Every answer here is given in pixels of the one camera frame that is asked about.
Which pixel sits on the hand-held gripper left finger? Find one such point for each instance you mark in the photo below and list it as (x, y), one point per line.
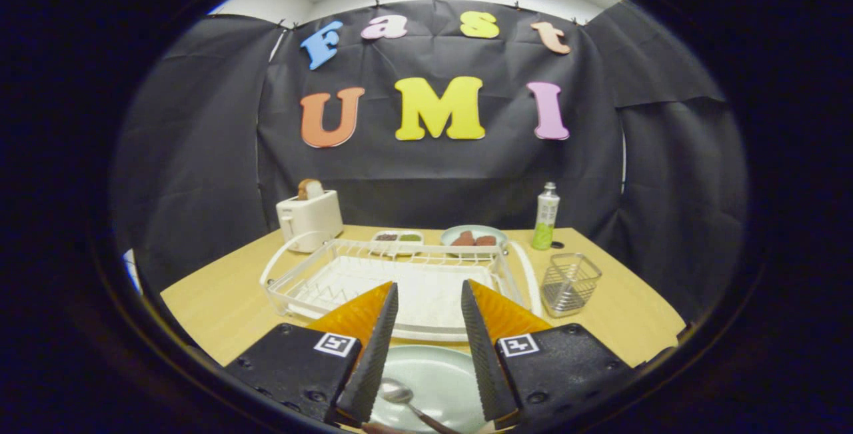
(376, 360)

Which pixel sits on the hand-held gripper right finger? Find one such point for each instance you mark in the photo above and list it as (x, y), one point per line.
(483, 360)

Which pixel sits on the white divided sauce dish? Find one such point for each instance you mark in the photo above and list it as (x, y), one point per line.
(397, 238)

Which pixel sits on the pale green plate with food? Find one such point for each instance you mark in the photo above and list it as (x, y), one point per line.
(490, 229)

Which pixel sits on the brown food piece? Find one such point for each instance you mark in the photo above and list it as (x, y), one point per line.
(486, 240)
(464, 239)

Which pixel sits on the white toaster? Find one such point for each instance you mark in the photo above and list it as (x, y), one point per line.
(310, 220)

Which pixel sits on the white green bottle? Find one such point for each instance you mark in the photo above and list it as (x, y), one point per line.
(546, 217)

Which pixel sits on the brown bread slice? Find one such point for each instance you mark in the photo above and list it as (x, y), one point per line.
(310, 189)

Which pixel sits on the black backdrop cloth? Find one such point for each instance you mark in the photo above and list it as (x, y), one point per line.
(433, 174)

